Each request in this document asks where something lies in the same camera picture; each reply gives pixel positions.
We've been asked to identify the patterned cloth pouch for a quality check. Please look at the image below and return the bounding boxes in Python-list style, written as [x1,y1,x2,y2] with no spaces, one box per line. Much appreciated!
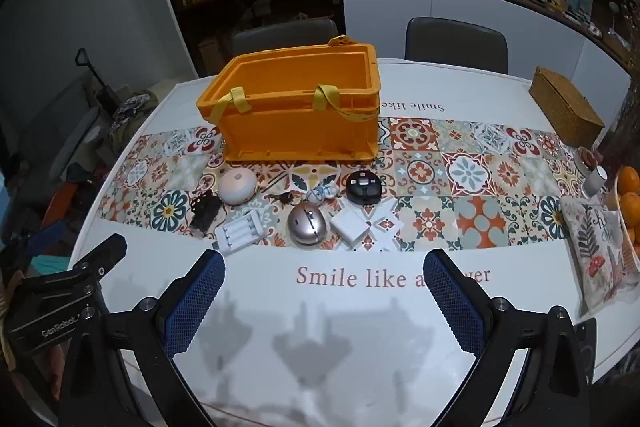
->
[560,196,640,315]

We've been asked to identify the black ornate device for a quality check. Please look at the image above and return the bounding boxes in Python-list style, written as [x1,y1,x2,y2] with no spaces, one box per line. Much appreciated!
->
[189,192,224,236]

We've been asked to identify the white cup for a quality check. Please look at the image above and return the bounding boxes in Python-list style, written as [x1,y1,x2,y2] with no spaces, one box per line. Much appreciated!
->
[582,166,609,198]

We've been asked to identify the dark key bunch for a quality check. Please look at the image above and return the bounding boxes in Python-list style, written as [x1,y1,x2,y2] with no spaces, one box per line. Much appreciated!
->
[262,190,302,206]

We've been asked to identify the printed white tablecloth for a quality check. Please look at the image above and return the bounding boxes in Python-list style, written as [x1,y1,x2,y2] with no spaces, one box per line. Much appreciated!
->
[70,57,640,427]

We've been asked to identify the white cabinet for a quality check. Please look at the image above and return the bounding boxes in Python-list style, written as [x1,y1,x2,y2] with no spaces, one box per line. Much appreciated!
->
[341,0,640,118]

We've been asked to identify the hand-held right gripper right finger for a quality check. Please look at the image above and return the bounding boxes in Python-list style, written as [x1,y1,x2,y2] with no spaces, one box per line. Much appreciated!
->
[423,248,596,427]

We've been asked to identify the white square adapter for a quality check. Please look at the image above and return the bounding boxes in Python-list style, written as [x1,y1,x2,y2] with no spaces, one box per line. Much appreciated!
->
[330,206,373,248]

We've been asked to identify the silver egg-shaped mouse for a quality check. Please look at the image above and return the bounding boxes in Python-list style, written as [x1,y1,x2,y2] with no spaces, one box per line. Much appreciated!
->
[287,202,327,249]

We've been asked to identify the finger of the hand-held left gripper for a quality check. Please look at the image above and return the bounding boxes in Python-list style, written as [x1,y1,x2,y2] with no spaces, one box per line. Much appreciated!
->
[72,233,128,279]

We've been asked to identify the white battery charger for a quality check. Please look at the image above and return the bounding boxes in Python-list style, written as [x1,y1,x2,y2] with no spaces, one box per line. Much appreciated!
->
[215,211,266,257]

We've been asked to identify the grey chair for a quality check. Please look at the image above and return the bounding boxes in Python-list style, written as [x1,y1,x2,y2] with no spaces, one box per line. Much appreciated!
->
[404,17,509,76]
[231,18,342,58]

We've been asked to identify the blue white figurine keychain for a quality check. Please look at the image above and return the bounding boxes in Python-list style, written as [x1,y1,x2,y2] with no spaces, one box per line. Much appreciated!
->
[307,180,340,206]

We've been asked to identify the orange plastic crate yellow straps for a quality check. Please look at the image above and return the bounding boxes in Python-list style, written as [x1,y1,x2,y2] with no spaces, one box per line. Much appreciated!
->
[196,36,381,165]

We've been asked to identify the pink round device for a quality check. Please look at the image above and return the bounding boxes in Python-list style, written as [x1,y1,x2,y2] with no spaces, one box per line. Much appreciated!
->
[218,168,258,206]

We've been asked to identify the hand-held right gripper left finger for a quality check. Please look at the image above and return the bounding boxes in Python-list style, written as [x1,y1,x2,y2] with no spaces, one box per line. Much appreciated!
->
[60,249,228,427]

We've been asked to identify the pile of patterned clothes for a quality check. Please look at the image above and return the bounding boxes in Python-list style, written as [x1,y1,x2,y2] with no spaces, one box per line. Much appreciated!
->
[109,91,153,132]

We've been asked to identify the black round device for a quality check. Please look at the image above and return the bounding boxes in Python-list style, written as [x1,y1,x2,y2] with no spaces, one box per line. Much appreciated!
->
[345,172,384,206]

